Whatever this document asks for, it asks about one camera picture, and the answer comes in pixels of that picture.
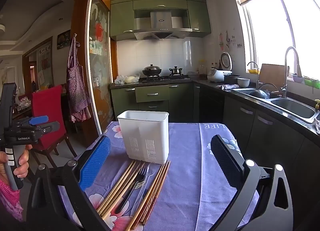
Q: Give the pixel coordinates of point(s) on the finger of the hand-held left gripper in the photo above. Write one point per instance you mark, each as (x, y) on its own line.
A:
(50, 126)
(38, 120)

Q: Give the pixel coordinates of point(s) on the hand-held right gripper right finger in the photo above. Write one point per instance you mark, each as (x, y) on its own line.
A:
(227, 161)

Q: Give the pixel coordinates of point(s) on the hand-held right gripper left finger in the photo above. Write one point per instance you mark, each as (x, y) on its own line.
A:
(95, 163)

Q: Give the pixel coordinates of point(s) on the light wooden chopstick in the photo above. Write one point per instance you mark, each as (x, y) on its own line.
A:
(130, 171)
(134, 171)
(126, 171)
(113, 209)

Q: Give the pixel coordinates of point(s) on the black plastic fork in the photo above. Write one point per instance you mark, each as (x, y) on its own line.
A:
(135, 186)

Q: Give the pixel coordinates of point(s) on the white plastic utensil holder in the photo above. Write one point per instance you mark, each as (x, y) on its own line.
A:
(142, 131)

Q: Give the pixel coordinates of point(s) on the dark brown chopstick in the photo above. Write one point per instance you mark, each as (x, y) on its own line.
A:
(155, 196)
(152, 196)
(148, 196)
(145, 196)

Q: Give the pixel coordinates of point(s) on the person's left forearm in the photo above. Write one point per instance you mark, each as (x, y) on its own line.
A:
(8, 201)

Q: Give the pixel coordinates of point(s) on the person's left hand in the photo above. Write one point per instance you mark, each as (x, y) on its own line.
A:
(23, 161)

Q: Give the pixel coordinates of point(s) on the red chair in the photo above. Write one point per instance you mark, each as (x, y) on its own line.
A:
(47, 111)

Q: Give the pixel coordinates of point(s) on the checkered apron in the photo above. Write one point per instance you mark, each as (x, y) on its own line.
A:
(76, 88)

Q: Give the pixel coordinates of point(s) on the purple floral tablecloth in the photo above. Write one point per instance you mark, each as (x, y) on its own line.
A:
(180, 171)

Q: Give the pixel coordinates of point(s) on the black pan in sink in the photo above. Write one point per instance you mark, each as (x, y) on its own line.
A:
(258, 93)

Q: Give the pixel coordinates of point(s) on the sliding glass door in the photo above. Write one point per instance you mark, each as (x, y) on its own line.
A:
(100, 71)

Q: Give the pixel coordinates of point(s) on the grey dish rag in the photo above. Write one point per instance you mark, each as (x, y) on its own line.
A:
(227, 86)

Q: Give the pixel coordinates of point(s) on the green base cabinets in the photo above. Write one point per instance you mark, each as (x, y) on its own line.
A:
(182, 98)

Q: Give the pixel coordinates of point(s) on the grey bowl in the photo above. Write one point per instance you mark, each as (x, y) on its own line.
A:
(243, 83)

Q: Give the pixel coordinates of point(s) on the dark countertop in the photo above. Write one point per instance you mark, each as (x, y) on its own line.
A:
(210, 83)

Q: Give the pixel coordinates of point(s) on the black inner pot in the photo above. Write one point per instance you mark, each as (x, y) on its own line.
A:
(231, 80)

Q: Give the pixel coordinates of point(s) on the steel double sink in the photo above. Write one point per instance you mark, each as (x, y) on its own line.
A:
(292, 106)

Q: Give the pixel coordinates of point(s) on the white rice cooker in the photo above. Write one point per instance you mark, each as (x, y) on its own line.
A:
(216, 74)

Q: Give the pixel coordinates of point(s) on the green drawer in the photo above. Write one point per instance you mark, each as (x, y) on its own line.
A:
(151, 93)

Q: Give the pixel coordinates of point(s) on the small steel faucet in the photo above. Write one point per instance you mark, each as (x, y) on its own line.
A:
(257, 76)

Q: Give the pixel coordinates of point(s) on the white plastic bag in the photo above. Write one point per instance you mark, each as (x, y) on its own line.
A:
(127, 79)

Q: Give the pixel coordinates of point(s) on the yellow basket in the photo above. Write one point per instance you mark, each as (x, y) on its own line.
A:
(253, 71)

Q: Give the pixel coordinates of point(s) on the dark sauce bottles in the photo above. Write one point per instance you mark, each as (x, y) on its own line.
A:
(216, 66)

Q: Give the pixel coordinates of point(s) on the crumpled patterned rag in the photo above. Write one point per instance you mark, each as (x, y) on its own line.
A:
(317, 125)

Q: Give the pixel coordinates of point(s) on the clear bottles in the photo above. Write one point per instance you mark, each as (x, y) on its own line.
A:
(202, 67)

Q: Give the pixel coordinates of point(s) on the wooden cutting board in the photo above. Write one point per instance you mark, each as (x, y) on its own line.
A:
(272, 75)

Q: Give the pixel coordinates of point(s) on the black gas stove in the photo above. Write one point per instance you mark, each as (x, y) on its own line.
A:
(165, 78)

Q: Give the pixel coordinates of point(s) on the steel pot with lid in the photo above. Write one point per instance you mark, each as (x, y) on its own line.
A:
(175, 71)

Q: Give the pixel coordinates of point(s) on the yellow tap fitting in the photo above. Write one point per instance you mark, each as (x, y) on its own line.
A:
(317, 103)

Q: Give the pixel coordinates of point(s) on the black wok with lid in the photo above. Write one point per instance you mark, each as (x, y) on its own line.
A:
(151, 71)

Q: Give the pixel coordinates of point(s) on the purple plastic container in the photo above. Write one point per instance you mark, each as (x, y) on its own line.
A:
(298, 78)

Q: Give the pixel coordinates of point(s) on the green plastic container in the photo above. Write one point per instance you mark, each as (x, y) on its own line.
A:
(311, 81)

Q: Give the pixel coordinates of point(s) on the tall steel faucet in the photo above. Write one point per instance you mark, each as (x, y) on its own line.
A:
(287, 56)

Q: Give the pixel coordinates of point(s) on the window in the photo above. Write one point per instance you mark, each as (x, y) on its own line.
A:
(270, 28)

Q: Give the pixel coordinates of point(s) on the steel range hood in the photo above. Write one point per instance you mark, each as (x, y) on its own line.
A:
(161, 21)

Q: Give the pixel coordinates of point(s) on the wall poster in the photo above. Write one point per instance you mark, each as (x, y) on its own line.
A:
(45, 63)

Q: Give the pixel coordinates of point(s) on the dark wall picture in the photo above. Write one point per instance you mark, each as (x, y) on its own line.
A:
(63, 39)

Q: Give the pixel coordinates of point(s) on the wall hooks with decorations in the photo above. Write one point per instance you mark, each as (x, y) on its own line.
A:
(222, 41)

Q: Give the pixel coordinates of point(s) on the green wall cabinets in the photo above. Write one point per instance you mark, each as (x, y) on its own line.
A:
(121, 18)

